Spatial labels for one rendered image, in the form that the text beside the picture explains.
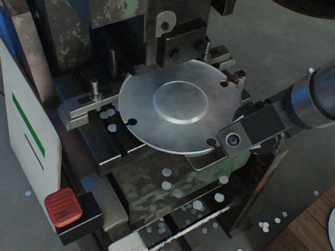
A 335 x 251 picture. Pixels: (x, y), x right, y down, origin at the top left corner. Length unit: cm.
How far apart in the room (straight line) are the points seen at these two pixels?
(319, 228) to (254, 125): 78
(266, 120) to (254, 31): 188
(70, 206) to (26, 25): 50
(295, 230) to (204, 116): 57
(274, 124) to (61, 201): 43
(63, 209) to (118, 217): 16
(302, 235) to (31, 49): 97
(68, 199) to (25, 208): 88
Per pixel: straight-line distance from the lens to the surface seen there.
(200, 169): 73
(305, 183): 176
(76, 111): 85
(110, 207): 84
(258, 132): 53
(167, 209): 120
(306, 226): 125
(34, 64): 105
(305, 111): 49
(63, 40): 96
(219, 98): 85
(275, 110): 54
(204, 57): 98
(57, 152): 109
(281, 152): 101
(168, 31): 70
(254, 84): 204
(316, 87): 47
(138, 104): 82
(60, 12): 91
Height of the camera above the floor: 141
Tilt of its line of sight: 53 degrees down
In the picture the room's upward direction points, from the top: 7 degrees clockwise
